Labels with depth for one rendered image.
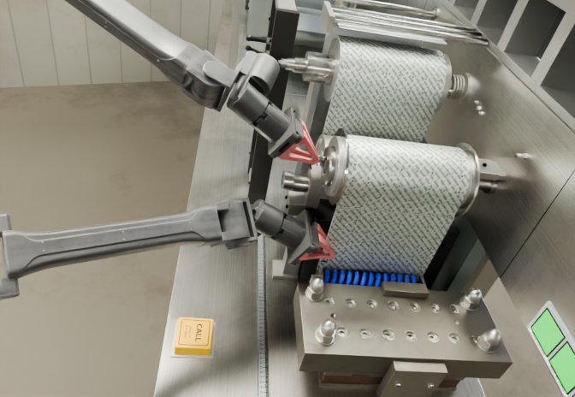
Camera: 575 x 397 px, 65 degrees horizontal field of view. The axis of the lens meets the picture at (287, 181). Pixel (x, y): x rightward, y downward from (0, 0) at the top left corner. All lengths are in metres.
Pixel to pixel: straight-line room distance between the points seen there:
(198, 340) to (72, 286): 1.37
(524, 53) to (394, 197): 0.42
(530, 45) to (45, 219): 2.24
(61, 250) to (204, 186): 0.68
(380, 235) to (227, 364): 0.39
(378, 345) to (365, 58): 0.57
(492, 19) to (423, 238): 0.54
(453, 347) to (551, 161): 0.38
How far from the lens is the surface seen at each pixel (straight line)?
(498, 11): 1.21
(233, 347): 0.99
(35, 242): 0.71
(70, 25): 3.60
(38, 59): 3.69
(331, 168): 0.84
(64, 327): 2.15
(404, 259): 1.00
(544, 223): 0.88
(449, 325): 0.99
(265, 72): 0.84
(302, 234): 0.87
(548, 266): 0.87
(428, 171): 0.87
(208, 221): 0.77
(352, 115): 1.03
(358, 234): 0.91
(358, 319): 0.92
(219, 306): 1.04
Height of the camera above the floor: 1.74
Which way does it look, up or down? 37 degrees down
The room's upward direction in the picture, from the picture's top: 12 degrees clockwise
